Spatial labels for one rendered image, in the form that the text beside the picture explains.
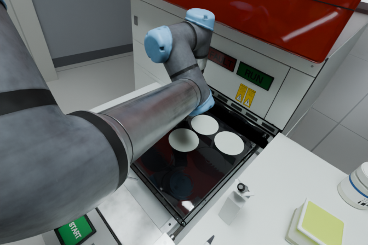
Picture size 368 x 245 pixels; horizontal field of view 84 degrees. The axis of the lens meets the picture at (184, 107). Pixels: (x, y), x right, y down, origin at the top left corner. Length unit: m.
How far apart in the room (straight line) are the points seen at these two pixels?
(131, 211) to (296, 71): 0.56
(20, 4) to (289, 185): 2.32
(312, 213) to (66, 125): 0.45
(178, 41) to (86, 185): 0.36
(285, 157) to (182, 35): 0.44
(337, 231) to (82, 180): 0.45
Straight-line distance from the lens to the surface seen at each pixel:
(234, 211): 0.45
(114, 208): 0.59
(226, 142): 0.70
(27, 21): 2.43
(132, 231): 0.56
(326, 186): 0.67
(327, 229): 0.51
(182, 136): 0.69
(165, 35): 0.46
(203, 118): 0.76
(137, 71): 1.19
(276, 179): 0.60
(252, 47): 0.66
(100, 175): 0.19
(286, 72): 0.63
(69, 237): 0.49
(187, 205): 0.56
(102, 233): 0.49
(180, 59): 0.47
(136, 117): 0.25
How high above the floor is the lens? 1.41
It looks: 40 degrees down
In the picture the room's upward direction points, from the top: 8 degrees clockwise
